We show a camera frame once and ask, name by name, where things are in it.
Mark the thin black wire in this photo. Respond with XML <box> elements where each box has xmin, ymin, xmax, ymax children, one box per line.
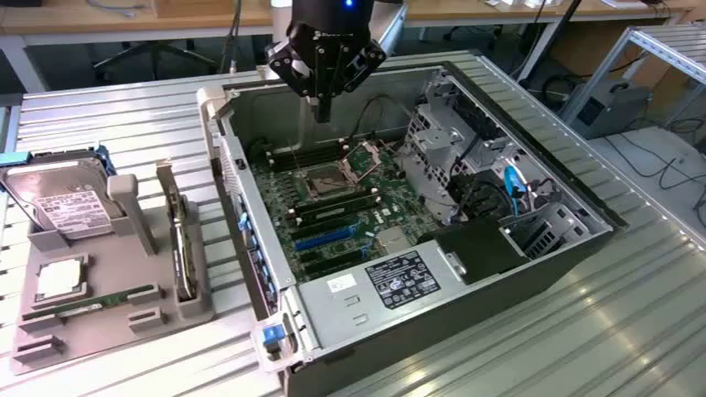
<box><xmin>351</xmin><ymin>94</ymin><xmax>414</xmax><ymax>141</ymax></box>

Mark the CPU socket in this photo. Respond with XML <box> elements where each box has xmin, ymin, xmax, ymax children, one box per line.
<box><xmin>300</xmin><ymin>163</ymin><xmax>366</xmax><ymax>202</ymax></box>

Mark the hanging grey cable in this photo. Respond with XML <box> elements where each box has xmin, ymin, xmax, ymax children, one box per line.
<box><xmin>219</xmin><ymin>0</ymin><xmax>244</xmax><ymax>74</ymax></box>

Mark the grey plastic parts rack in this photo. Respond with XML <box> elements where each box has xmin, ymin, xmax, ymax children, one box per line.
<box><xmin>9</xmin><ymin>173</ymin><xmax>216</xmax><ymax>375</ymax></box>

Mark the open black PC case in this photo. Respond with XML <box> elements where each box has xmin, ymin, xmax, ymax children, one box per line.
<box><xmin>196</xmin><ymin>60</ymin><xmax>630</xmax><ymax>397</ymax></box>

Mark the light blue cable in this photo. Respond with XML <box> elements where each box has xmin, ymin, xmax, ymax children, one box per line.
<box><xmin>85</xmin><ymin>0</ymin><xmax>148</xmax><ymax>17</ymax></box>

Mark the hard drive with blue caddy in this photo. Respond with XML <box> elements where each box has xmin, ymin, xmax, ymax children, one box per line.
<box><xmin>0</xmin><ymin>142</ymin><xmax>117</xmax><ymax>195</ymax></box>

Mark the blue case latch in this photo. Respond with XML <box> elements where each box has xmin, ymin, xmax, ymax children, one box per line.
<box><xmin>261</xmin><ymin>324</ymin><xmax>285</xmax><ymax>352</ymax></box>

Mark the thin locking lever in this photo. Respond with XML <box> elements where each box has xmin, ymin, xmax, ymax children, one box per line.
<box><xmin>285</xmin><ymin>138</ymin><xmax>304</xmax><ymax>177</ymax></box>

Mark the silver chipset heatsink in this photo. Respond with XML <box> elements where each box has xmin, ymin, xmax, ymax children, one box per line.
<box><xmin>378</xmin><ymin>229</ymin><xmax>410</xmax><ymax>253</ymax></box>

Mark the dark RAM stick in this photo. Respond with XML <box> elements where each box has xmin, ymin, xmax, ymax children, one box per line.
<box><xmin>296</xmin><ymin>196</ymin><xmax>382</xmax><ymax>227</ymax></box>

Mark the blue flat wire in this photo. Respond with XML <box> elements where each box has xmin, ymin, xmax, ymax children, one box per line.
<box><xmin>502</xmin><ymin>165</ymin><xmax>524</xmax><ymax>216</ymax></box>

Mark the green motherboard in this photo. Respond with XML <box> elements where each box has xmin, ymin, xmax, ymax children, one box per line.
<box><xmin>251</xmin><ymin>140</ymin><xmax>436</xmax><ymax>282</ymax></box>

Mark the silver CPU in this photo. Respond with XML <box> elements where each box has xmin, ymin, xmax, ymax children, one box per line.
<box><xmin>33</xmin><ymin>259</ymin><xmax>89</xmax><ymax>301</ymax></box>

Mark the blue expansion slot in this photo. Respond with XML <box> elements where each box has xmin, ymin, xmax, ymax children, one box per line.
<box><xmin>295</xmin><ymin>229</ymin><xmax>359</xmax><ymax>252</ymax></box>

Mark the silver disk bay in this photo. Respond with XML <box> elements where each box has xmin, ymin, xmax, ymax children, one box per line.
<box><xmin>499</xmin><ymin>202</ymin><xmax>595</xmax><ymax>260</ymax></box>

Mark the long wooden desk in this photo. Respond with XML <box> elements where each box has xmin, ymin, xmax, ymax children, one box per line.
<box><xmin>404</xmin><ymin>0</ymin><xmax>696</xmax><ymax>79</ymax></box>

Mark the black Nvidia graphics card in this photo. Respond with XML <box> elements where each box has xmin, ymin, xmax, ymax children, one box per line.
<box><xmin>156</xmin><ymin>159</ymin><xmax>200</xmax><ymax>299</ymax></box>

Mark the black office chair base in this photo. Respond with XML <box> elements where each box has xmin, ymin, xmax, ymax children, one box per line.
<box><xmin>91</xmin><ymin>39</ymin><xmax>216</xmax><ymax>82</ymax></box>

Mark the small black chair base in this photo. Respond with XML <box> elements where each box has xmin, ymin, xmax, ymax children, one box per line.
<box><xmin>418</xmin><ymin>24</ymin><xmax>504</xmax><ymax>42</ymax></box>

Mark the metal socket cover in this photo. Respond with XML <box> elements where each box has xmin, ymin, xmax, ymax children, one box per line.
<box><xmin>335</xmin><ymin>140</ymin><xmax>387</xmax><ymax>183</ymax></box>

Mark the aluminium slat frame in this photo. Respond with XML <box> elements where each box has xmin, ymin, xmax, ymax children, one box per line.
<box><xmin>562</xmin><ymin>24</ymin><xmax>706</xmax><ymax>129</ymax></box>

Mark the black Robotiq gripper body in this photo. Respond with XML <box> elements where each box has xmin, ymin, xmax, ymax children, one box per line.
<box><xmin>285</xmin><ymin>0</ymin><xmax>376</xmax><ymax>55</ymax></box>

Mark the black plastic shroud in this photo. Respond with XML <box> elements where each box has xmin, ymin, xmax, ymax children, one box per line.
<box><xmin>418</xmin><ymin>217</ymin><xmax>534</xmax><ymax>286</ymax></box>

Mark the grey box with handle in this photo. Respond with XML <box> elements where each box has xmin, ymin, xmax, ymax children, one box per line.
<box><xmin>567</xmin><ymin>80</ymin><xmax>651</xmax><ymax>140</ymax></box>

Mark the green RAM stick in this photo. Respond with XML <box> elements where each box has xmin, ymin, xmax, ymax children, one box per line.
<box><xmin>21</xmin><ymin>285</ymin><xmax>156</xmax><ymax>322</ymax></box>

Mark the silver drive cage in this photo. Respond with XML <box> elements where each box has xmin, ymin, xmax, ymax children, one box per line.
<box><xmin>402</xmin><ymin>68</ymin><xmax>552</xmax><ymax>218</ymax></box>

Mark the brown cardboard box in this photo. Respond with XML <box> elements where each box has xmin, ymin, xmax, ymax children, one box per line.
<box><xmin>151</xmin><ymin>0</ymin><xmax>239</xmax><ymax>18</ymax></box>

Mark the black wire bundle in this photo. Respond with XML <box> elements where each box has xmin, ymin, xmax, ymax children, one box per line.
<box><xmin>444</xmin><ymin>160</ymin><xmax>510</xmax><ymax>221</ymax></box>

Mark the silver hard disk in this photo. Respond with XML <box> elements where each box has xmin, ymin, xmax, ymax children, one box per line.
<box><xmin>0</xmin><ymin>159</ymin><xmax>125</xmax><ymax>241</ymax></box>

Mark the grey power supply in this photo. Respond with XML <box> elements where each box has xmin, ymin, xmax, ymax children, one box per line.
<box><xmin>295</xmin><ymin>239</ymin><xmax>470</xmax><ymax>352</ymax></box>

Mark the wooden desk with cardboard box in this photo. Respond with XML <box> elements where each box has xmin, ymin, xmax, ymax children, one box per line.
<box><xmin>0</xmin><ymin>0</ymin><xmax>276</xmax><ymax>93</ymax></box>

